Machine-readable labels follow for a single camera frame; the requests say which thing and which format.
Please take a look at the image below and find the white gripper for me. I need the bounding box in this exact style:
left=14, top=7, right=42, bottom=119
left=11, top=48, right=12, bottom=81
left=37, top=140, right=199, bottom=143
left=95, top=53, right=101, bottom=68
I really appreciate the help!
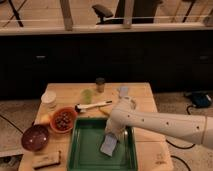
left=105, top=119, right=125, bottom=140

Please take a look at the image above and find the grey blue sponge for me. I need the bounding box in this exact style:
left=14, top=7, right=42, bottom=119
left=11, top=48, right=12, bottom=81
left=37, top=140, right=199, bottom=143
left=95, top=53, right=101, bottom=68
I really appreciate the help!
left=100, top=134, right=117, bottom=156

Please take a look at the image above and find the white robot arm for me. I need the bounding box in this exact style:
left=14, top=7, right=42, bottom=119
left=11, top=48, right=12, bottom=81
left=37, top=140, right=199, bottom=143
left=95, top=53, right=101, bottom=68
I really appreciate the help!
left=105, top=96, right=213, bottom=149

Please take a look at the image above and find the green plastic tray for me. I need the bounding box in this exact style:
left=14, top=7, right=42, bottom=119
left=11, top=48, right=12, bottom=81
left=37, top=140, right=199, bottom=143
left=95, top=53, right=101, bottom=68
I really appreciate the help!
left=67, top=118, right=138, bottom=171

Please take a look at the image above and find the yellow banana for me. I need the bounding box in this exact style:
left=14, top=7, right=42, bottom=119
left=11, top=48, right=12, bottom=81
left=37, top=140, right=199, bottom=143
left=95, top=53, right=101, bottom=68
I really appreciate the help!
left=98, top=107, right=111, bottom=116

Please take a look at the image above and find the pale blue small cup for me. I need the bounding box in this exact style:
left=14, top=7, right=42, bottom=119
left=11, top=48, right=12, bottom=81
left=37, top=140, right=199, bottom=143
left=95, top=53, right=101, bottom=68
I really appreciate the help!
left=118, top=86, right=129, bottom=98

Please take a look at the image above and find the green translucent cup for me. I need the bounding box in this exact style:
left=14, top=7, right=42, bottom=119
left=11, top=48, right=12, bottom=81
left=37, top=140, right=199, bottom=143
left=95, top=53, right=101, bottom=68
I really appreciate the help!
left=82, top=89, right=92, bottom=104

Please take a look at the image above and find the brown spice jar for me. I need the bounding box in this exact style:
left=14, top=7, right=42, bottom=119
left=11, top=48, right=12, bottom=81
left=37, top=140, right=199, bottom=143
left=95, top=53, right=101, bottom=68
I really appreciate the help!
left=95, top=77, right=105, bottom=93

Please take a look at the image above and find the orange bowl with nuts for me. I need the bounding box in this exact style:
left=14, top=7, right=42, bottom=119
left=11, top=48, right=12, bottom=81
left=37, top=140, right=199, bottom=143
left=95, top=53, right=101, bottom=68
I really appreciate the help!
left=50, top=107, right=77, bottom=134

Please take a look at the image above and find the yellow fruit piece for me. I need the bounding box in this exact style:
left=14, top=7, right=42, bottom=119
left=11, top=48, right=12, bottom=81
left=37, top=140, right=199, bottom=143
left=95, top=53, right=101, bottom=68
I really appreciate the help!
left=39, top=115, right=51, bottom=125

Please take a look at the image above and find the white lidded cup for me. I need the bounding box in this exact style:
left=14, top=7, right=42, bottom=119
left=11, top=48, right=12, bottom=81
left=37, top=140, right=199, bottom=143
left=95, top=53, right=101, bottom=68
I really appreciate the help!
left=41, top=91, right=56, bottom=109

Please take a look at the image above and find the dark purple bowl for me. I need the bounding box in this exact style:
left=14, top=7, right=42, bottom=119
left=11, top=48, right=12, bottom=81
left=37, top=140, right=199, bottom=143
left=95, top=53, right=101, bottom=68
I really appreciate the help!
left=21, top=125, right=50, bottom=152

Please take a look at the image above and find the dark cabinet counter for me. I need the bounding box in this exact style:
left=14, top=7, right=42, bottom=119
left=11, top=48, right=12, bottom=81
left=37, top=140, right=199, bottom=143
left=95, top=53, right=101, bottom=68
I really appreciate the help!
left=0, top=31, right=213, bottom=99

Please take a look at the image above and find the wooden block brush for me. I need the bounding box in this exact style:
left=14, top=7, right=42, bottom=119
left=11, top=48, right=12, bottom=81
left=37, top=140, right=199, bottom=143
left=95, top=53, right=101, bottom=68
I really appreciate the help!
left=32, top=151, right=61, bottom=169

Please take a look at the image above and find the dark bag on floor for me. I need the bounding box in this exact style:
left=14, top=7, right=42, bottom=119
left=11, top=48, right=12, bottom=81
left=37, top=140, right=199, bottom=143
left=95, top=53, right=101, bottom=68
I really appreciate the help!
left=185, top=92, right=212, bottom=108

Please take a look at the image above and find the black office chair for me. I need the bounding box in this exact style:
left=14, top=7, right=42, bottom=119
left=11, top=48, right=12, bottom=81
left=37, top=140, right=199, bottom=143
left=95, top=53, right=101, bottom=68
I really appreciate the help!
left=92, top=4, right=123, bottom=25

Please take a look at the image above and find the white handled tool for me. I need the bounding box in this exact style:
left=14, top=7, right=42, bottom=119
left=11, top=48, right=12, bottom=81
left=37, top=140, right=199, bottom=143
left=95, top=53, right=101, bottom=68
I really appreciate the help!
left=75, top=101, right=111, bottom=113

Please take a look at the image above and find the black floor cable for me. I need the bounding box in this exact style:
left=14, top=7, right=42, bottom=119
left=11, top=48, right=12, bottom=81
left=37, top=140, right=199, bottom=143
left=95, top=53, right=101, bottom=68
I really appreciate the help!
left=165, top=138, right=199, bottom=151

